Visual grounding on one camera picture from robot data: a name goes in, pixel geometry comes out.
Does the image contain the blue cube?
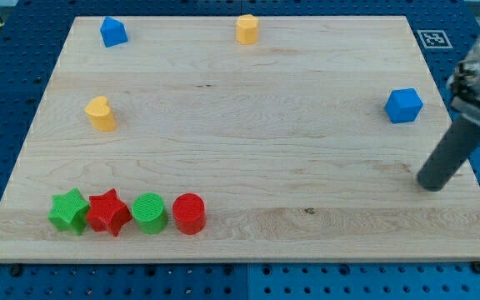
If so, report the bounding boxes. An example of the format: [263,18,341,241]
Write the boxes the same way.
[385,88,423,123]

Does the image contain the wooden board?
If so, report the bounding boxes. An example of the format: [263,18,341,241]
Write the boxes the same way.
[0,16,480,264]

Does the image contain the red cylinder block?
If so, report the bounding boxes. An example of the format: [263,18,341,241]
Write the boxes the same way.
[172,193,207,235]

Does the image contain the green cylinder block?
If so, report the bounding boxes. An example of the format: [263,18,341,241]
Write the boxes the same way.
[131,192,168,234]

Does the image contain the yellow hexagon block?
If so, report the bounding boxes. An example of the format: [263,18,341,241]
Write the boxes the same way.
[236,14,259,45]

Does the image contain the yellow heart block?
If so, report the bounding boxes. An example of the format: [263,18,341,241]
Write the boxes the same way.
[84,96,117,132]

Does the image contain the red star block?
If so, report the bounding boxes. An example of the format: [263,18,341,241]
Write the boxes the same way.
[86,188,133,237]

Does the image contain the blue house-shaped block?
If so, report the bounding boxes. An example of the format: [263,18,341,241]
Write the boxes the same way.
[100,17,128,48]

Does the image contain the green star block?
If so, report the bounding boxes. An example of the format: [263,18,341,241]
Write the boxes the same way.
[47,187,90,236]

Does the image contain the white fiducial marker tag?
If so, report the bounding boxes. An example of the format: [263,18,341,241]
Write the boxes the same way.
[417,29,453,49]

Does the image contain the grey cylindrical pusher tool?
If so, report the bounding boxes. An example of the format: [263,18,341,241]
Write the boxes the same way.
[417,114,480,192]

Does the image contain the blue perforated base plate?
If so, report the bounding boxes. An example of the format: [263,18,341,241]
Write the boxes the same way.
[0,0,480,299]

